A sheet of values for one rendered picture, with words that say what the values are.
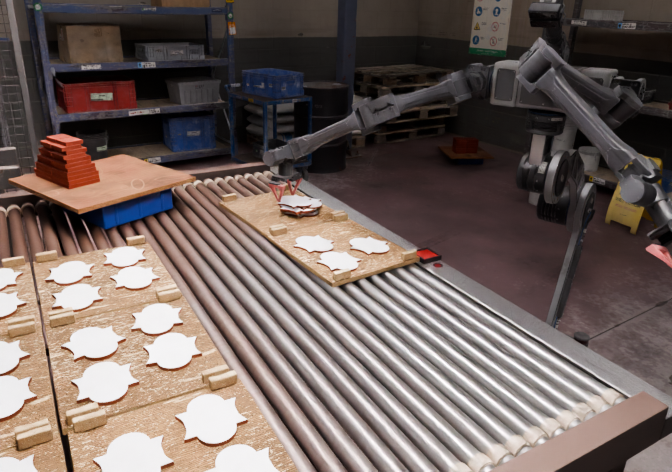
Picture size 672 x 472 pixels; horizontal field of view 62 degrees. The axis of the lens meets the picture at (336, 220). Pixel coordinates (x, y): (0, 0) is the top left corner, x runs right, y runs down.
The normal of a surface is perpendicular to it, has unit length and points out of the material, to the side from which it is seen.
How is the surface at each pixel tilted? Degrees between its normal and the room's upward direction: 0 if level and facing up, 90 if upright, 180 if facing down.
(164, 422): 0
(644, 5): 90
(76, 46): 84
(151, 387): 0
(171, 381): 0
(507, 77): 90
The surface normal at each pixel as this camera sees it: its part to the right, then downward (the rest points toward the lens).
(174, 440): 0.03, -0.93
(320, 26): 0.55, 0.33
